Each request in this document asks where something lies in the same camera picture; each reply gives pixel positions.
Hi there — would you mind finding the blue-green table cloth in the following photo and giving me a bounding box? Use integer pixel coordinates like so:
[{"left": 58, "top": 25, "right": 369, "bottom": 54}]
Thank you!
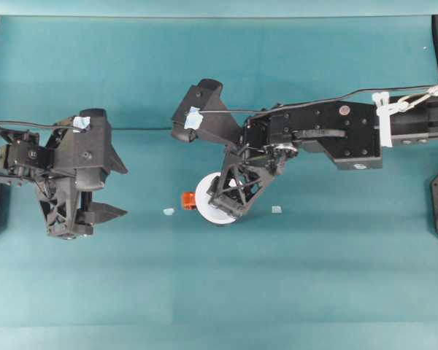
[{"left": 0, "top": 14, "right": 438, "bottom": 350}]

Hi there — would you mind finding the black cup holder red handle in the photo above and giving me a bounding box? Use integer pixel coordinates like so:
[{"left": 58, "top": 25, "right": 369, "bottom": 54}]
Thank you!
[{"left": 181, "top": 191, "right": 200, "bottom": 211}]

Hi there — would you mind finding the white paper cup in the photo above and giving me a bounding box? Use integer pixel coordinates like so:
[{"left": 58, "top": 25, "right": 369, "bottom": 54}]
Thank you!
[{"left": 194, "top": 170, "right": 242, "bottom": 226}]

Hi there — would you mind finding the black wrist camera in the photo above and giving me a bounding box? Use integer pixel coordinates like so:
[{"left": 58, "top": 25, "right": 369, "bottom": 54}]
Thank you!
[
  {"left": 72, "top": 107, "right": 110, "bottom": 133},
  {"left": 170, "top": 77, "right": 242, "bottom": 144}
]

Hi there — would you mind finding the black camera cable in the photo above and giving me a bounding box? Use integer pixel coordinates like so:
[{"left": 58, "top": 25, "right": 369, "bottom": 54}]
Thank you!
[
  {"left": 196, "top": 82, "right": 438, "bottom": 114},
  {"left": 0, "top": 119, "right": 92, "bottom": 135}
]

